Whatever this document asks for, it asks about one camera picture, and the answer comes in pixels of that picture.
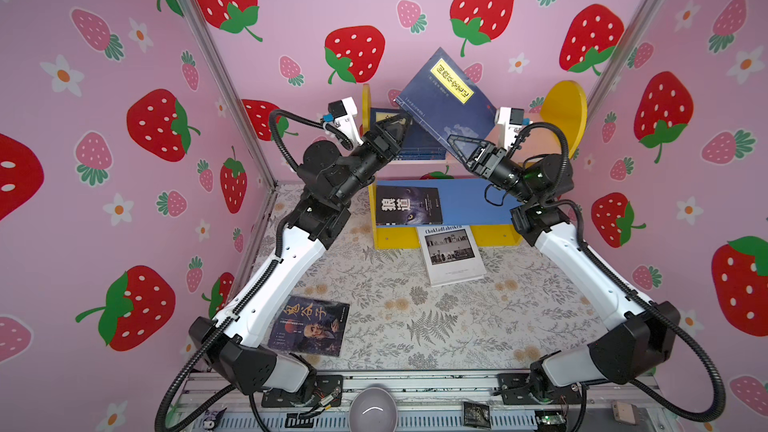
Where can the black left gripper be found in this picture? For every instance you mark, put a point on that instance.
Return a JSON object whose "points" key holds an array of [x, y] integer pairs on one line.
{"points": [[377, 154]]}

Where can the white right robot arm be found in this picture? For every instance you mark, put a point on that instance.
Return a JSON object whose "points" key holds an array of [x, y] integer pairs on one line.
{"points": [[639, 333]]}

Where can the navy book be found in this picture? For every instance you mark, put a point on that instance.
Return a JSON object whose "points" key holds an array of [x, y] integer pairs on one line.
{"points": [[448, 105]]}

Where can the dark portrait cover book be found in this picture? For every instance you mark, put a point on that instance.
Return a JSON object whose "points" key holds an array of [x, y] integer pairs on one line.
{"points": [[310, 326]]}

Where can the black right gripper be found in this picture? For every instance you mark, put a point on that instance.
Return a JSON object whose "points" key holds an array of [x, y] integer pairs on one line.
{"points": [[490, 161]]}

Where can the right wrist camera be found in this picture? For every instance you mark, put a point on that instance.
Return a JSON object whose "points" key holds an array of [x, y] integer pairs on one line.
{"points": [[509, 122]]}

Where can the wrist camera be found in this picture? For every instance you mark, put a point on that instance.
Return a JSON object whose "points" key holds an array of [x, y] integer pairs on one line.
{"points": [[509, 122], [340, 121]]}

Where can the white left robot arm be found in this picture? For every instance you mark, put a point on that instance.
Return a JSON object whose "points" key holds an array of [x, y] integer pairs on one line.
{"points": [[231, 341]]}

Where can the white photo cover book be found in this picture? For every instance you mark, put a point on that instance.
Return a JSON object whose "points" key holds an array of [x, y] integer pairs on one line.
{"points": [[451, 254]]}

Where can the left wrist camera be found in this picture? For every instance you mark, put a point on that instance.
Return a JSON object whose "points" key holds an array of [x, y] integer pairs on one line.
{"points": [[340, 121]]}

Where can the small black circuit board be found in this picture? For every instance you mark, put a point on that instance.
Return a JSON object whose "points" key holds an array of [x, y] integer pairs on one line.
{"points": [[476, 415]]}

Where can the blue book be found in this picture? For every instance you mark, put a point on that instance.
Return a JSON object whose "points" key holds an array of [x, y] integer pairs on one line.
{"points": [[418, 144]]}

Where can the beige small box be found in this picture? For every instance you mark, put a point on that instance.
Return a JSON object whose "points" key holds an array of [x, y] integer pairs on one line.
{"points": [[625, 413]]}

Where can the grey bowl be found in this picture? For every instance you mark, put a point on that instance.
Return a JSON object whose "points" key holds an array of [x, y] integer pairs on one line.
{"points": [[373, 410]]}

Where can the black cartoon figurine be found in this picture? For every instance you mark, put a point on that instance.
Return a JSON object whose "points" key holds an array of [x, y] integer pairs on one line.
{"points": [[212, 420]]}

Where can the yellow wooden bookshelf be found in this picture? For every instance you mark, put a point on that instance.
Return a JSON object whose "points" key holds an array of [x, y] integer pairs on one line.
{"points": [[564, 106]]}

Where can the black wolf cover book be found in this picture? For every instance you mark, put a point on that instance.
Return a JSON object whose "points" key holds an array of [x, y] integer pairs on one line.
{"points": [[407, 206]]}

